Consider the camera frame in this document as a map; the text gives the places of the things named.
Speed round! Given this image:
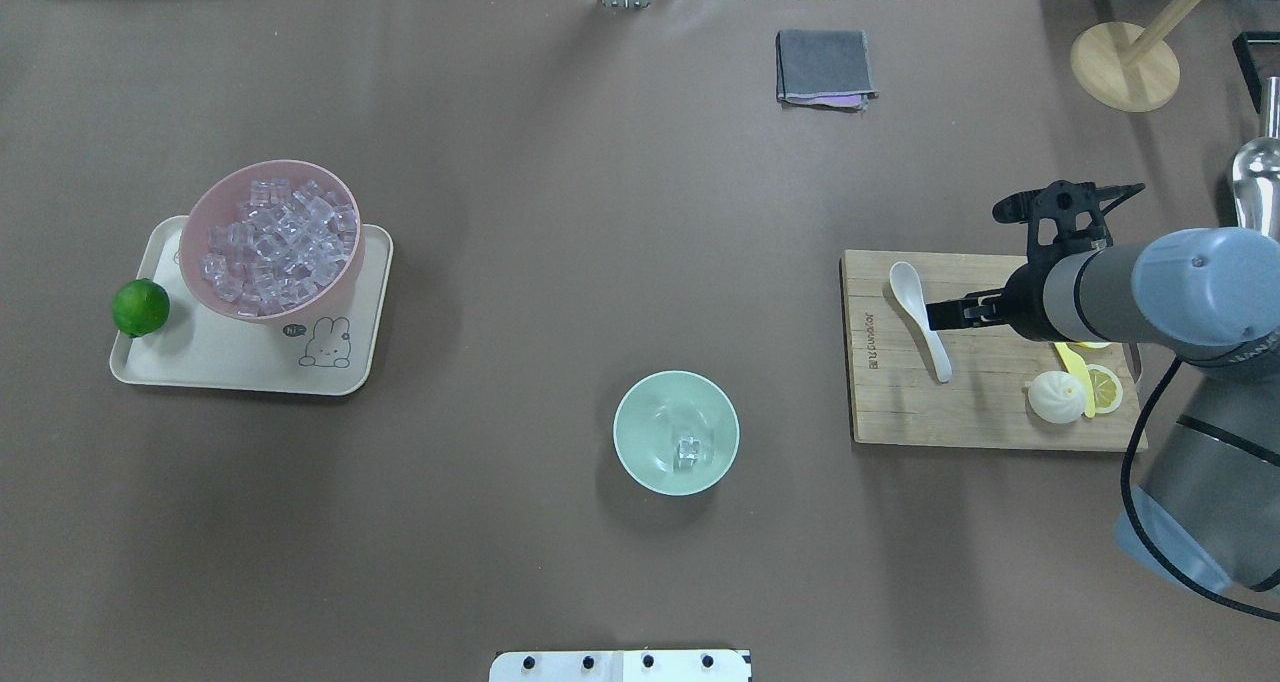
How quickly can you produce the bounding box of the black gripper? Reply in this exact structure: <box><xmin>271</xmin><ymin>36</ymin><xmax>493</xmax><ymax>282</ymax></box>
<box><xmin>925</xmin><ymin>180</ymin><xmax>1147</xmax><ymax>343</ymax></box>

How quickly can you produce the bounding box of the white ceramic spoon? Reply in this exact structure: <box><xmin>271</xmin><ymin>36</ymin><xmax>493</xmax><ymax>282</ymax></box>
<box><xmin>890</xmin><ymin>261</ymin><xmax>954</xmax><ymax>383</ymax></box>

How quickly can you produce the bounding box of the clear ice cube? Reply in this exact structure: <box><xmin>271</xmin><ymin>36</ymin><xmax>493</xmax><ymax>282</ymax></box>
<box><xmin>673</xmin><ymin>436</ymin><xmax>705</xmax><ymax>471</ymax></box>

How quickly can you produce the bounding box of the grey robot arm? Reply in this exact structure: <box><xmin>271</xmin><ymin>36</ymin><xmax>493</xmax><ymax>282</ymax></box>
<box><xmin>927</xmin><ymin>180</ymin><xmax>1279</xmax><ymax>621</ymax></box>

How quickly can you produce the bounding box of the mint green bowl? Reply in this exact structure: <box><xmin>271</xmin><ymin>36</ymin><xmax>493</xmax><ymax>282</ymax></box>
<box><xmin>612</xmin><ymin>369</ymin><xmax>741</xmax><ymax>498</ymax></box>

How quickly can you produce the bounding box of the pile of ice cubes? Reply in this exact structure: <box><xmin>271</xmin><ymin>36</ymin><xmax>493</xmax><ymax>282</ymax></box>
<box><xmin>197</xmin><ymin>177</ymin><xmax>360</xmax><ymax>317</ymax></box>

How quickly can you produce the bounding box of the pink bowl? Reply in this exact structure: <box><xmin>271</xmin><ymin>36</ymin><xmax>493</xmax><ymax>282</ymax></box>
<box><xmin>178</xmin><ymin>161</ymin><xmax>365</xmax><ymax>322</ymax></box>

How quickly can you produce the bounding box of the yellow plastic knife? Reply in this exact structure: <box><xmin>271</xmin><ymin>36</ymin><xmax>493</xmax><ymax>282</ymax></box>
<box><xmin>1053</xmin><ymin>343</ymin><xmax>1096</xmax><ymax>418</ymax></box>

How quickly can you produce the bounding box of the white steamed bun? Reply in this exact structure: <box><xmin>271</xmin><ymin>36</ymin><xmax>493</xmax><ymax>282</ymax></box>
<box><xmin>1024</xmin><ymin>371</ymin><xmax>1088</xmax><ymax>424</ymax></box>

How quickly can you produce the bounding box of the lower lemon slice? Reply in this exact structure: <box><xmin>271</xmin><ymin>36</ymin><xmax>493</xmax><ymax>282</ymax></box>
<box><xmin>1085</xmin><ymin>363</ymin><xmax>1124</xmax><ymax>416</ymax></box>

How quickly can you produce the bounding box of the bamboo cutting board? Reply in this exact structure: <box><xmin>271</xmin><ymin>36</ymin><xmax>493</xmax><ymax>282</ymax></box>
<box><xmin>841</xmin><ymin>250</ymin><xmax>1142</xmax><ymax>450</ymax></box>

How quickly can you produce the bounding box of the wooden stand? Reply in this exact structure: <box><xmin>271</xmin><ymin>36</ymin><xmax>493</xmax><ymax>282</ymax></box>
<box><xmin>1069</xmin><ymin>0</ymin><xmax>1202</xmax><ymax>113</ymax></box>

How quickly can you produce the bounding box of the metal scoop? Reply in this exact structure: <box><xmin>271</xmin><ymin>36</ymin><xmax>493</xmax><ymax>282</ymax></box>
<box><xmin>1231</xmin><ymin>75</ymin><xmax>1279</xmax><ymax>241</ymax></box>

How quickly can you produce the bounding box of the folded grey cloth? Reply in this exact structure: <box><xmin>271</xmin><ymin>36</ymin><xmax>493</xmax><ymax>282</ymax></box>
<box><xmin>774</xmin><ymin>29</ymin><xmax>879</xmax><ymax>111</ymax></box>

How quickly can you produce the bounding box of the black tray at edge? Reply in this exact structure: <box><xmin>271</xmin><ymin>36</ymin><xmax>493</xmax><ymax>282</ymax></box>
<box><xmin>1231</xmin><ymin>29</ymin><xmax>1279</xmax><ymax>113</ymax></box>

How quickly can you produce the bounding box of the cream rabbit tray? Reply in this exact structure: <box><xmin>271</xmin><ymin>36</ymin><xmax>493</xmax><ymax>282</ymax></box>
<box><xmin>109</xmin><ymin>214</ymin><xmax>394</xmax><ymax>395</ymax></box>

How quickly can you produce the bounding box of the green lime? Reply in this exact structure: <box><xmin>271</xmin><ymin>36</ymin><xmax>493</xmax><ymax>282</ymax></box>
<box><xmin>111</xmin><ymin>278</ymin><xmax>172</xmax><ymax>337</ymax></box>

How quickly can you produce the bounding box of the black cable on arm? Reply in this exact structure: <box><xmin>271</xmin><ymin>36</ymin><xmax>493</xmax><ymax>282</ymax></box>
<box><xmin>1119</xmin><ymin>357</ymin><xmax>1280</xmax><ymax>623</ymax></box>

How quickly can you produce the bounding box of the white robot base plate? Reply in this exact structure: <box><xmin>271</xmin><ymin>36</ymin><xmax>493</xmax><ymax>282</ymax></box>
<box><xmin>488</xmin><ymin>647</ymin><xmax>753</xmax><ymax>681</ymax></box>

